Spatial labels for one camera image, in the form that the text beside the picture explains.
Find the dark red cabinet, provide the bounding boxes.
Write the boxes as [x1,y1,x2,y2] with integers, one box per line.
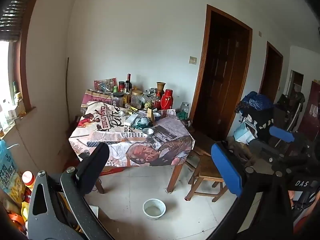
[299,80,320,142]

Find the aluminium foil ball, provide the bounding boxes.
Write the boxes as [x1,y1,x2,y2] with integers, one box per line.
[132,116,153,128]

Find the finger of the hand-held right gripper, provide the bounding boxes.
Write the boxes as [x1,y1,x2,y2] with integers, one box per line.
[269,126,304,145]
[247,139,284,167]

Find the wooden stool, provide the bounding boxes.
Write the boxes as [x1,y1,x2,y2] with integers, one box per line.
[184,146,228,203]

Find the blue printed bag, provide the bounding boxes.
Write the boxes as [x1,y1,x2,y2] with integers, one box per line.
[0,139,20,193]

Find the window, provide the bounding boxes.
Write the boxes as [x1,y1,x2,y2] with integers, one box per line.
[0,40,18,135]

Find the light blue face masks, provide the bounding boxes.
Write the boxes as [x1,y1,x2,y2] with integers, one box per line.
[232,124,257,145]

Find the pink and brown paper bag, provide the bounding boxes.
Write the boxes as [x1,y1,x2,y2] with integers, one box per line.
[80,89,113,113]

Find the red-capped wine bottle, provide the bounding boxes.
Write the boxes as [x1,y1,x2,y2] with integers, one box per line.
[124,73,133,104]

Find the brown ceramic vase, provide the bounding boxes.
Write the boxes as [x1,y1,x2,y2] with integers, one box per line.
[156,81,166,98]

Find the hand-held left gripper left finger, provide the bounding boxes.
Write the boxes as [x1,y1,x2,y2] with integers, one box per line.
[27,142,116,240]

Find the thin wooden stick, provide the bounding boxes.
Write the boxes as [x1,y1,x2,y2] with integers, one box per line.
[65,57,71,133]

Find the blue patterned cloth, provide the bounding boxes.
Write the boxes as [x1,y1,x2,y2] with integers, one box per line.
[236,91,275,113]

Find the red thermos flask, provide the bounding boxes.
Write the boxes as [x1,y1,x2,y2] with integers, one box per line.
[160,89,174,110]

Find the red-capped yellow bottle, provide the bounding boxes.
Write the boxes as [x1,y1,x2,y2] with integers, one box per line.
[22,170,35,189]

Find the gold-lidded plastic jar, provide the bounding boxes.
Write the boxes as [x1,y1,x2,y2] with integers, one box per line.
[131,90,143,110]

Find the wooden table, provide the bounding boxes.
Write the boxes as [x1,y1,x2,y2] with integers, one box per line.
[94,90,198,194]

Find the red snack bag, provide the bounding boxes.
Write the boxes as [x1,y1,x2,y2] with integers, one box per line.
[94,77,118,93]

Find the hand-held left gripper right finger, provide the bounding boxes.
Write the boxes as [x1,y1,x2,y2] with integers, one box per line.
[207,142,293,240]

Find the narrow dark wooden door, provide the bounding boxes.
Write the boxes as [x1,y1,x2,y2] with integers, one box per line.
[258,41,284,103]

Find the black-lidded plastic jar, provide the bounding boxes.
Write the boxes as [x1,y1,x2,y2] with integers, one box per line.
[111,92,125,108]

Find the black bag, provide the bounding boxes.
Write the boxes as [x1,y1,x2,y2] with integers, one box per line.
[241,107,275,140]

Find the window blind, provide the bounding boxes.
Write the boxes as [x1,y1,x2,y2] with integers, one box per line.
[0,0,34,42]

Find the white bowl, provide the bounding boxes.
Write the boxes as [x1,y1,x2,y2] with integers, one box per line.
[142,198,167,221]

